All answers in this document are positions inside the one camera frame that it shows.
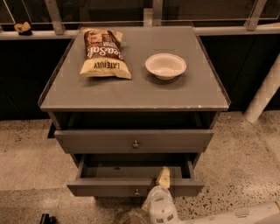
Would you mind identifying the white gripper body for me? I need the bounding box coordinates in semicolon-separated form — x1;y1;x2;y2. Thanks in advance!
144;185;180;224

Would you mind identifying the grey drawer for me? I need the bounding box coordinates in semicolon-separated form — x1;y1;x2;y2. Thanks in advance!
67;153;204;197
54;129;214;154

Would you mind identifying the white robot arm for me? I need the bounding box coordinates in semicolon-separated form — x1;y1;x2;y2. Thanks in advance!
142;166;280;224

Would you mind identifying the grey drawer cabinet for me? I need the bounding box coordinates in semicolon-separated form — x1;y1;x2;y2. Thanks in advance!
38;25;232;165

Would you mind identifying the grey top drawer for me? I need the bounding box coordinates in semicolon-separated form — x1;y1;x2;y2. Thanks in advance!
54;129;214;154

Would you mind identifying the black object on floor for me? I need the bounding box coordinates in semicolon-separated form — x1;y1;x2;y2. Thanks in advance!
39;213;57;224

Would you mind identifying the white paper bowl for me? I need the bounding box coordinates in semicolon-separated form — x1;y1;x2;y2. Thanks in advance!
145;53;186;81

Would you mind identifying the sea salt chips bag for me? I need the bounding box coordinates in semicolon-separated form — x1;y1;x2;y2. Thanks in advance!
80;28;131;80

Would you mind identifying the white diagonal pole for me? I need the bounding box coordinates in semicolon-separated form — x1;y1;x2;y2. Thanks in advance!
244;53;280;123

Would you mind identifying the yellow object on ledge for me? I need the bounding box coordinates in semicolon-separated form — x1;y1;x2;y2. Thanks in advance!
14;22;32;36

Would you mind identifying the metal railing frame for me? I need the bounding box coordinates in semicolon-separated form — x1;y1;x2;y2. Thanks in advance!
0;0;280;40

